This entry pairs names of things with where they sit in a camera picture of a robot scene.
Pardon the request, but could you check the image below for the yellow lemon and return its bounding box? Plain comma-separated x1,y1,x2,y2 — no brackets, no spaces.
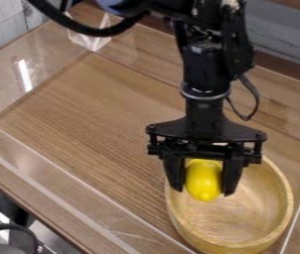
185,159,222,201

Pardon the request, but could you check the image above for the black metal bracket with screw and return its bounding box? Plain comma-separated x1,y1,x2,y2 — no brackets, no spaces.
22,233,58,254

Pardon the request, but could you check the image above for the black cable lower left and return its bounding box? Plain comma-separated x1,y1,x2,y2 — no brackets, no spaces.
0,223,44,254

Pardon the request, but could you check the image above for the clear acrylic tray wall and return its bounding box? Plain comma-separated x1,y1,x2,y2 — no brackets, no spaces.
0,23,300,254

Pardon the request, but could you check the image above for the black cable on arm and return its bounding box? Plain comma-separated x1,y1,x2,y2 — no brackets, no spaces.
26,0,151,38

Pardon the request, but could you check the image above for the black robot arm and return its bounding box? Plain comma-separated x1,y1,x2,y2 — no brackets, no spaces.
97,0,267,195

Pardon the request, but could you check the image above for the brown wooden bowl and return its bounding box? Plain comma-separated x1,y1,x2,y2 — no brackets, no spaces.
165,158,295,254

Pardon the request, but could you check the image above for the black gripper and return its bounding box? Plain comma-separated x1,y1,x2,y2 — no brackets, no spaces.
146,82,267,195

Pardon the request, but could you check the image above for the clear acrylic corner bracket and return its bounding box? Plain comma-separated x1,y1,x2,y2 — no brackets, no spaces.
66,12,111,52

